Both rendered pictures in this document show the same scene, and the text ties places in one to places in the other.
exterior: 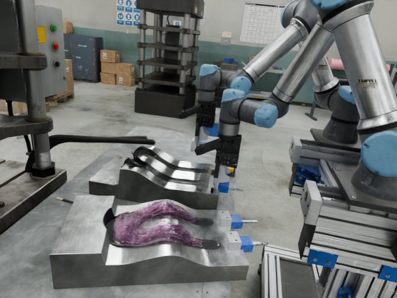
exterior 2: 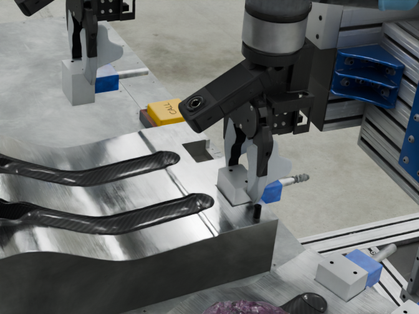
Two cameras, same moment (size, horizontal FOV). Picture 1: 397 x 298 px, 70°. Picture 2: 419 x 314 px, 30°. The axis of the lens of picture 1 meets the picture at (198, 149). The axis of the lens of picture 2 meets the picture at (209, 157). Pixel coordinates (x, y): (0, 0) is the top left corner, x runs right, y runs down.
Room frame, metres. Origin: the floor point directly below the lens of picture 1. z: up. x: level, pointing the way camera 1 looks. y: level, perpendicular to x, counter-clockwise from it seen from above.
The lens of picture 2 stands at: (0.30, 0.45, 1.50)
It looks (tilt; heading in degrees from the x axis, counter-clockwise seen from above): 33 degrees down; 325
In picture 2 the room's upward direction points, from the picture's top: 5 degrees clockwise
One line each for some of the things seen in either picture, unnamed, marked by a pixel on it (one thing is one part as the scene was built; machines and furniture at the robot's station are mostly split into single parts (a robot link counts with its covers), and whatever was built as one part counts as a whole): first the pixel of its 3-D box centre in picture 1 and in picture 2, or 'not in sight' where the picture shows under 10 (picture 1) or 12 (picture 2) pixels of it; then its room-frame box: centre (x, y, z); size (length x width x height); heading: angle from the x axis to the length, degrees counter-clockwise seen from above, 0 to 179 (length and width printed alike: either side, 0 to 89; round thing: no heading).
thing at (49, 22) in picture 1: (42, 158); not in sight; (1.34, 0.82, 0.74); 0.31 x 0.22 x 1.47; 174
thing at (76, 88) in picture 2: (205, 146); (108, 76); (1.26, -0.03, 0.93); 0.13 x 0.05 x 0.05; 84
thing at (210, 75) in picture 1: (208, 77); not in sight; (1.27, -0.01, 1.25); 0.09 x 0.08 x 0.11; 103
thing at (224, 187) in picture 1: (225, 187); (267, 185); (0.96, -0.12, 0.89); 0.13 x 0.05 x 0.05; 83
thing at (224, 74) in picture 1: (231, 80); not in sight; (1.27, -0.11, 1.25); 0.11 x 0.11 x 0.08; 13
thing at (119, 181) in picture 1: (160, 174); (59, 215); (1.05, 0.14, 0.87); 0.50 x 0.26 x 0.14; 84
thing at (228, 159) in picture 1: (227, 149); (270, 87); (0.96, -0.10, 1.04); 0.09 x 0.08 x 0.12; 84
